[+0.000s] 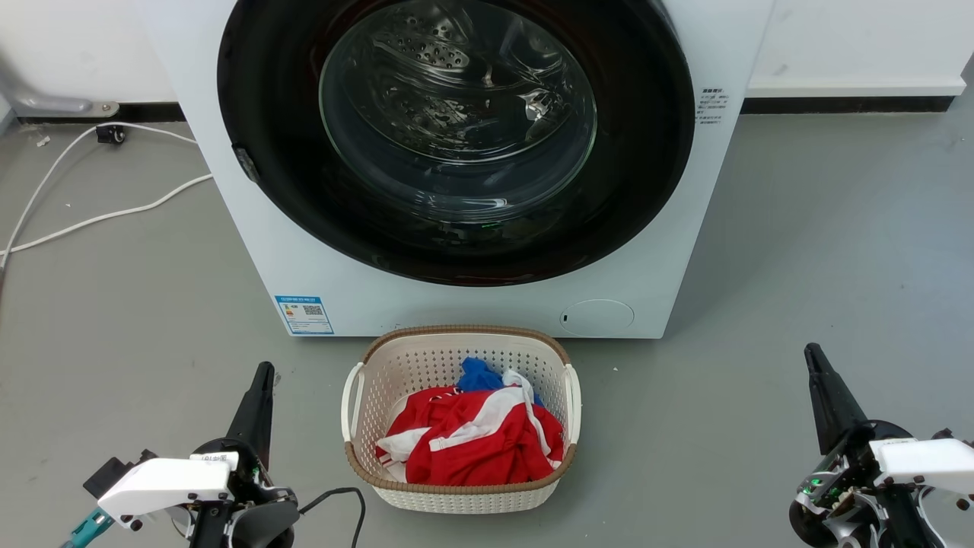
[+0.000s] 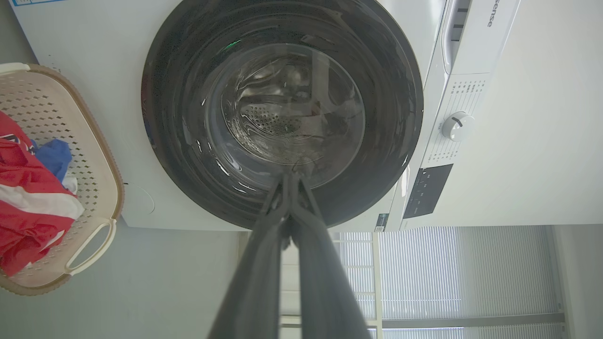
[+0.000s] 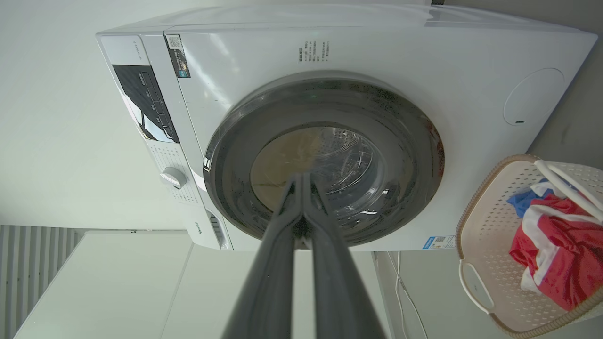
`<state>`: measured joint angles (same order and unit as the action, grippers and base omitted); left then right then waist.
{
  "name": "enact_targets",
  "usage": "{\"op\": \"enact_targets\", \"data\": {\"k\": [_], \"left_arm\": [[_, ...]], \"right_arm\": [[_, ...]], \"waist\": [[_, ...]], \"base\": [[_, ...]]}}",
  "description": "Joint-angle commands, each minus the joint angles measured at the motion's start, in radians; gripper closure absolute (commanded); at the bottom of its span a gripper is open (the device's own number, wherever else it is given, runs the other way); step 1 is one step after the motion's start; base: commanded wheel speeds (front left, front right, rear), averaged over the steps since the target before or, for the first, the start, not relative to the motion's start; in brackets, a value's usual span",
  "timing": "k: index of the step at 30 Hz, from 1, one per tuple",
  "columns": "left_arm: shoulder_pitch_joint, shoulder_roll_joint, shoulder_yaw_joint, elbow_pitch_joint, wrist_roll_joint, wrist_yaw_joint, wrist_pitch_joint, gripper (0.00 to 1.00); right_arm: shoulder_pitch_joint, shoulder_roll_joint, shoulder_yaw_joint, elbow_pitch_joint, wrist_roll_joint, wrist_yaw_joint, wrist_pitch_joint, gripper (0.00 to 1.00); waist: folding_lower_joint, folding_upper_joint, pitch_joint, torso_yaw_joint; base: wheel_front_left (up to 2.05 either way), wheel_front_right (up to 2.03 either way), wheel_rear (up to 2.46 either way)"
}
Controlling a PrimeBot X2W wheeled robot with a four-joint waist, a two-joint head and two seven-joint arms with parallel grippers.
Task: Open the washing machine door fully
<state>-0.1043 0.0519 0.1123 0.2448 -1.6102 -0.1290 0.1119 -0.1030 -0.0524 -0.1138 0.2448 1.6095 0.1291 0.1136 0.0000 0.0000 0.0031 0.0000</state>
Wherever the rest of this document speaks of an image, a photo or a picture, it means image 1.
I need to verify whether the black round glass door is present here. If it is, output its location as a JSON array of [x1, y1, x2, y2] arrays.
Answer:
[[217, 0, 695, 288]]

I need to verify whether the blue energy label sticker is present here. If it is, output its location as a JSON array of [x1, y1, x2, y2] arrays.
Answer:
[[274, 295, 335, 336]]

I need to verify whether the teal left cable connector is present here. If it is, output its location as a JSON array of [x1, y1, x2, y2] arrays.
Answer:
[[61, 508, 115, 548]]

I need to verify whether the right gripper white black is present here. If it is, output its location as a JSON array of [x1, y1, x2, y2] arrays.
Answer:
[[789, 342, 974, 548]]

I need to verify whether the red and white garment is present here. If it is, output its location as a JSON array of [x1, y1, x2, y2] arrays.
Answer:
[[374, 370, 566, 486]]

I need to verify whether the round white filter cover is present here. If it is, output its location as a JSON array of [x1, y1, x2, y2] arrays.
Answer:
[[560, 298, 635, 336]]

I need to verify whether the white washing machine body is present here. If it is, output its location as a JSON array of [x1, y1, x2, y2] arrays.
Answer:
[[137, 0, 777, 339]]

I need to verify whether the cream perforated laundry basket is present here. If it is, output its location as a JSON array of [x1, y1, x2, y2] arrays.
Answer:
[[341, 325, 583, 515]]

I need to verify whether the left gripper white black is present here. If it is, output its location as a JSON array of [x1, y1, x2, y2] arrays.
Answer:
[[97, 362, 301, 548]]

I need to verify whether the blue garment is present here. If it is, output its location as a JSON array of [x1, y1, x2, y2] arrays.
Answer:
[[455, 356, 545, 408]]

